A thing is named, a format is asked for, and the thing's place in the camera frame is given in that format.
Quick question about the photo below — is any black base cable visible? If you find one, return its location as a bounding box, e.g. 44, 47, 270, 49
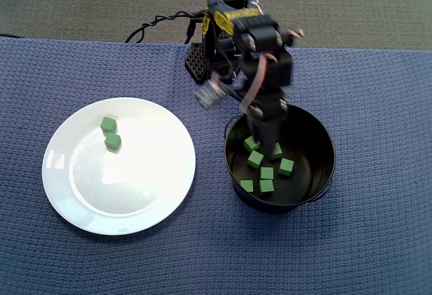
124, 10, 207, 45

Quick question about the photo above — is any thin black cable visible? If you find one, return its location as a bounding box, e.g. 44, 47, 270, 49
184, 18, 205, 45

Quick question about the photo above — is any white round plate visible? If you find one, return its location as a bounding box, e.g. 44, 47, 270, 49
41, 97, 197, 236

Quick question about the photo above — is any blue woven tablecloth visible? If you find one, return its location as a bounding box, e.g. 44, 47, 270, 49
0, 36, 432, 295

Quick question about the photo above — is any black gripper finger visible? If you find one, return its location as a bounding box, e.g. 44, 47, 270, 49
258, 116, 288, 158
245, 114, 263, 142

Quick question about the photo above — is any black metal bucket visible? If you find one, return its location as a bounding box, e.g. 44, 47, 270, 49
223, 102, 338, 214

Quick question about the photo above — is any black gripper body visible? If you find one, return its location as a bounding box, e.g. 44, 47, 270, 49
240, 49, 294, 121

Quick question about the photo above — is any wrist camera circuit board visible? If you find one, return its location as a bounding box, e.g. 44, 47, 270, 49
194, 78, 244, 109

